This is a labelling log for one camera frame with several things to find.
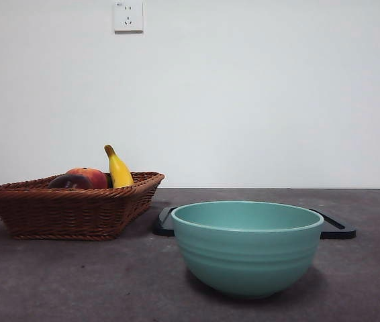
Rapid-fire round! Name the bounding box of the yellow banana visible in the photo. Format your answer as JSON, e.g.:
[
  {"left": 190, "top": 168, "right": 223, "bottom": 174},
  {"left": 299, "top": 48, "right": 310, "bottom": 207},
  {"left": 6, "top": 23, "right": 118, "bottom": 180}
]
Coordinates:
[{"left": 103, "top": 144, "right": 135, "bottom": 189}]

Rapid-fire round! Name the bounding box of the brown wicker basket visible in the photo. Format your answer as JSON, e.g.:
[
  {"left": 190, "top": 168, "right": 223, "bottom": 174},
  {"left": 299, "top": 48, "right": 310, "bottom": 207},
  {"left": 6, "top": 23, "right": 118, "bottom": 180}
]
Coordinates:
[{"left": 0, "top": 171, "right": 166, "bottom": 242}]

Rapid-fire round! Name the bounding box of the red orange peach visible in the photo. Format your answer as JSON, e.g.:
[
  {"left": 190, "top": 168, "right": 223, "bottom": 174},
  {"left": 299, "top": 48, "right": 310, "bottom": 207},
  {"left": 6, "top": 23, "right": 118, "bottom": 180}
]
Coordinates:
[{"left": 65, "top": 167, "right": 109, "bottom": 189}]

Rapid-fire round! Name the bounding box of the teal ribbed bowl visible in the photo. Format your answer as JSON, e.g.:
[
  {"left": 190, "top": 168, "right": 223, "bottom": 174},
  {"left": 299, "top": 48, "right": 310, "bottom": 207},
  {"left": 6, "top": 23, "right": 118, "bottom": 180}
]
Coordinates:
[{"left": 171, "top": 200, "right": 325, "bottom": 300}]

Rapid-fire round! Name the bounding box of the dark purple plum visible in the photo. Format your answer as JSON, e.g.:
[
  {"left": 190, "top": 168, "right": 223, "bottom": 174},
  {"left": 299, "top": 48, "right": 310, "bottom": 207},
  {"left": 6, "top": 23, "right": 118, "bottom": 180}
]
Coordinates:
[{"left": 48, "top": 174, "right": 92, "bottom": 190}]

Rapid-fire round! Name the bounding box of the dark rectangular tray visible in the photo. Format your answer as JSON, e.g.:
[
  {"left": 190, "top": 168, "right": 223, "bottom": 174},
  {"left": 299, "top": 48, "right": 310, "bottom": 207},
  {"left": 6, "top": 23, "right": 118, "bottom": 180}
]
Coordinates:
[{"left": 152, "top": 206, "right": 358, "bottom": 239}]

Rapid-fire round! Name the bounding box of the white wall power socket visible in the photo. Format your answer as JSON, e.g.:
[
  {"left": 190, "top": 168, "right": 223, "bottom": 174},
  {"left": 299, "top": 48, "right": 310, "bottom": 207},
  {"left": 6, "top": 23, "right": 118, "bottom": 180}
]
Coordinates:
[{"left": 113, "top": 1, "right": 144, "bottom": 34}]

